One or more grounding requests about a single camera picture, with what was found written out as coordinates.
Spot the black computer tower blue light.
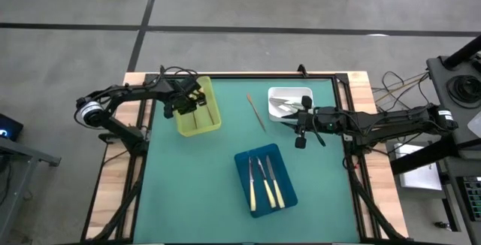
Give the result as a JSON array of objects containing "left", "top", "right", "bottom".
[{"left": 0, "top": 112, "right": 25, "bottom": 143}]

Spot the coiled black cable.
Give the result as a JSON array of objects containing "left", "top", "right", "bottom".
[{"left": 446, "top": 74, "right": 481, "bottom": 110}]

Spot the black diagonal support beam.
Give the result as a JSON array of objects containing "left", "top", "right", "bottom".
[{"left": 389, "top": 130, "right": 465, "bottom": 177}]

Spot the black round pole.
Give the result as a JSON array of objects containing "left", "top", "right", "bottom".
[{"left": 443, "top": 35, "right": 481, "bottom": 70}]

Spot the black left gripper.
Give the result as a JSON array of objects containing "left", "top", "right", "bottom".
[{"left": 162, "top": 76, "right": 208, "bottom": 120}]

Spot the blue plastic bin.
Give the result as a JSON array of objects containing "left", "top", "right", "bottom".
[{"left": 233, "top": 142, "right": 299, "bottom": 219}]

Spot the white equipment box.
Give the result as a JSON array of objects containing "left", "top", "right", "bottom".
[{"left": 393, "top": 142, "right": 444, "bottom": 192}]

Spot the translucent yellow plastic bin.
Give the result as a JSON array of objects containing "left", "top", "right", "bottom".
[{"left": 170, "top": 74, "right": 222, "bottom": 138}]

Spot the black aluminium rig frame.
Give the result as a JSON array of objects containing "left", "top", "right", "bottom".
[{"left": 80, "top": 63, "right": 410, "bottom": 245}]

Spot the wooden stick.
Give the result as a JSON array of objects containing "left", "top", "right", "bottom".
[{"left": 246, "top": 93, "right": 267, "bottom": 133}]

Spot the grey equipment cart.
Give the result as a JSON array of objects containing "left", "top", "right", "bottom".
[{"left": 426, "top": 55, "right": 481, "bottom": 245}]

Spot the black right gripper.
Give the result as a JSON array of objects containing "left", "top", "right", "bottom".
[{"left": 281, "top": 95, "right": 347, "bottom": 150}]

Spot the black coloured-button panel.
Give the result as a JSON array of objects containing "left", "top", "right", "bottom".
[{"left": 457, "top": 176, "right": 481, "bottom": 220}]

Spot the cream-handled table knife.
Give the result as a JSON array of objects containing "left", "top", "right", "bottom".
[
  {"left": 265, "top": 155, "right": 286, "bottom": 209},
  {"left": 256, "top": 156, "right": 277, "bottom": 209},
  {"left": 248, "top": 156, "right": 258, "bottom": 212}
]

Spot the grey metal stand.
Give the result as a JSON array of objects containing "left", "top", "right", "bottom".
[{"left": 0, "top": 135, "right": 62, "bottom": 243}]

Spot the white plastic bin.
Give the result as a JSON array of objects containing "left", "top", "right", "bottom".
[{"left": 267, "top": 86, "right": 314, "bottom": 123}]

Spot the white paper sheet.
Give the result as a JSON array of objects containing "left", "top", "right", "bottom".
[{"left": 467, "top": 111, "right": 481, "bottom": 139}]

